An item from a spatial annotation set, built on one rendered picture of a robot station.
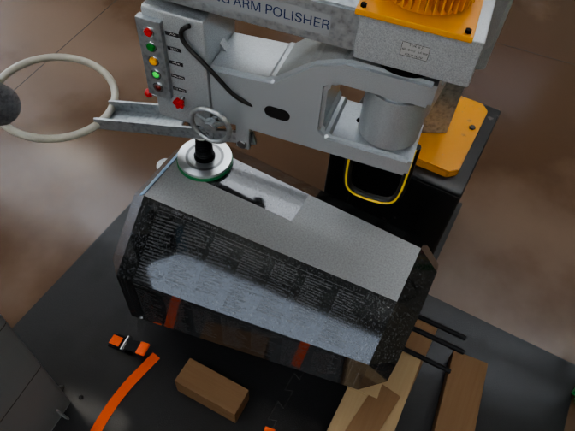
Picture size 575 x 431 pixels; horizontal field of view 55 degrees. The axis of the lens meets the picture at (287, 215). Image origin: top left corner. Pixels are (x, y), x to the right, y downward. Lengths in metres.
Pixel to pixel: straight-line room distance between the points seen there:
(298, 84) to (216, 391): 1.38
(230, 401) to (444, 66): 1.62
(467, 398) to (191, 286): 1.31
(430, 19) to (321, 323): 1.07
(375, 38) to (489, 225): 2.03
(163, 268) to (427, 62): 1.22
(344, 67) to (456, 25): 0.32
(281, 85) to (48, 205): 1.95
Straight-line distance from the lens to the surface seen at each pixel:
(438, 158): 2.41
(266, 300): 1.99
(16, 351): 2.14
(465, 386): 2.67
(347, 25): 1.46
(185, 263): 2.08
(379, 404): 2.40
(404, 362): 2.51
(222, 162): 2.16
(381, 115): 1.62
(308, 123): 1.71
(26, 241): 3.19
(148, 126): 2.13
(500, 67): 4.38
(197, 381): 2.48
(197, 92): 1.81
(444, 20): 1.41
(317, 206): 2.07
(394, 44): 1.43
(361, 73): 1.54
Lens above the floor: 2.45
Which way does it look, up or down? 53 degrees down
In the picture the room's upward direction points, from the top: 5 degrees clockwise
